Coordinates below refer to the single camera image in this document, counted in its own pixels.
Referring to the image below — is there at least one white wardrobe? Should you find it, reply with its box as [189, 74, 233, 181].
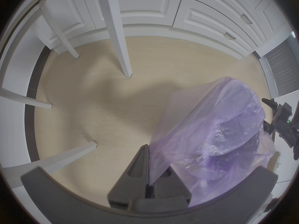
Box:
[42, 0, 290, 60]

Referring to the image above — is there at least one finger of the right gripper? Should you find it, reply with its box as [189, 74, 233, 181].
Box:
[263, 120, 274, 135]
[261, 98, 279, 111]

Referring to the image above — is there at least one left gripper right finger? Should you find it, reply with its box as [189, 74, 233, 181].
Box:
[150, 165, 192, 206]

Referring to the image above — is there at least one purple plastic bag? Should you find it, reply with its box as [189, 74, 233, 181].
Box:
[148, 77, 276, 208]

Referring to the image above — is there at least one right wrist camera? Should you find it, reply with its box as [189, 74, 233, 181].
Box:
[281, 102, 294, 125]

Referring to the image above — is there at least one white chair dark grey seat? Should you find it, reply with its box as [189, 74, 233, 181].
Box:
[0, 0, 133, 188]

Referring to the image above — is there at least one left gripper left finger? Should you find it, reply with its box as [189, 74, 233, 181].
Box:
[107, 144, 150, 210]

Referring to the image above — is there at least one grey ribbed panel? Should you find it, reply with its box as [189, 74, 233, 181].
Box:
[259, 40, 299, 98]

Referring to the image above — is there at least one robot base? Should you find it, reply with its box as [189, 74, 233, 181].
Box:
[256, 130, 296, 221]

